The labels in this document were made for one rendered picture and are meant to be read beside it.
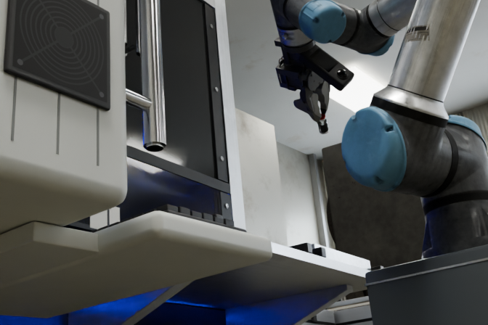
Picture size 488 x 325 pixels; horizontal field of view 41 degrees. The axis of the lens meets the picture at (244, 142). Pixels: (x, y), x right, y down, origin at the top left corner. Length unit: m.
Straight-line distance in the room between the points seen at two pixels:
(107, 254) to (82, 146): 0.15
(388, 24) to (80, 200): 0.78
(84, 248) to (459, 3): 0.60
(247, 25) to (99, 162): 6.28
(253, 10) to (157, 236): 6.05
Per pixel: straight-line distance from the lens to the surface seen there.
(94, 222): 1.38
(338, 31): 1.20
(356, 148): 0.97
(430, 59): 0.96
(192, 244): 0.69
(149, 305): 1.16
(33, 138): 0.58
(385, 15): 1.24
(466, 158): 1.05
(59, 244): 0.69
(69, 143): 0.60
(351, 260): 1.47
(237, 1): 6.51
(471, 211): 1.03
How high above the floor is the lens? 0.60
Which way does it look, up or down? 23 degrees up
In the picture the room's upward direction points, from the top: 5 degrees counter-clockwise
